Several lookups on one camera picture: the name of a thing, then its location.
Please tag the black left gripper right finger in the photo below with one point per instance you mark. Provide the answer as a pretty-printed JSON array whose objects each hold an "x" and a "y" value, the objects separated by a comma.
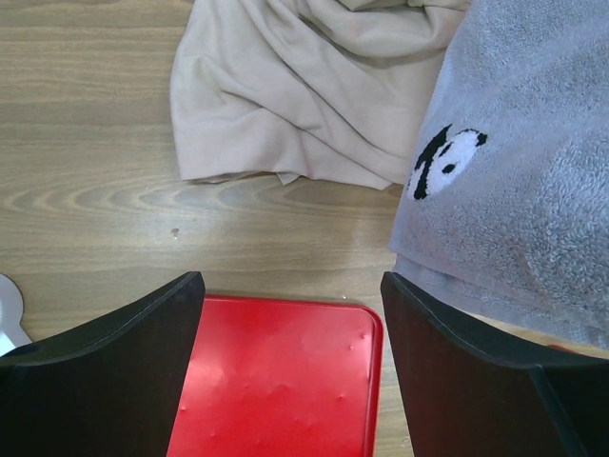
[{"x": 470, "y": 389}]

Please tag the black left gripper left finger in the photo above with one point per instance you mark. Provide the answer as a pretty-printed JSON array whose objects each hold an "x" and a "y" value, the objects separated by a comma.
[{"x": 109, "y": 387}]

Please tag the red tin lid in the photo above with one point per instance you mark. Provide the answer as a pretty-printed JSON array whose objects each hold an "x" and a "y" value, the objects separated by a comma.
[{"x": 271, "y": 377}]

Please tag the orange hanging shorts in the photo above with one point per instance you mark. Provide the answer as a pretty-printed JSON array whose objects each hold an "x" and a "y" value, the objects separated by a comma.
[{"x": 562, "y": 348}]

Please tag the grey hanging towel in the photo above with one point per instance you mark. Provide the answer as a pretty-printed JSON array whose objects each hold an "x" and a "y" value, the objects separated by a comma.
[{"x": 505, "y": 210}]

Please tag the beige crumpled cloth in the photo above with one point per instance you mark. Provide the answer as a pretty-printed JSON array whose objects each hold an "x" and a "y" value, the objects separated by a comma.
[{"x": 327, "y": 90}]

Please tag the white clothes rack frame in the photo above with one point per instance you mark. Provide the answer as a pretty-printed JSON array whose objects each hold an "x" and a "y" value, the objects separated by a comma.
[{"x": 12, "y": 334}]

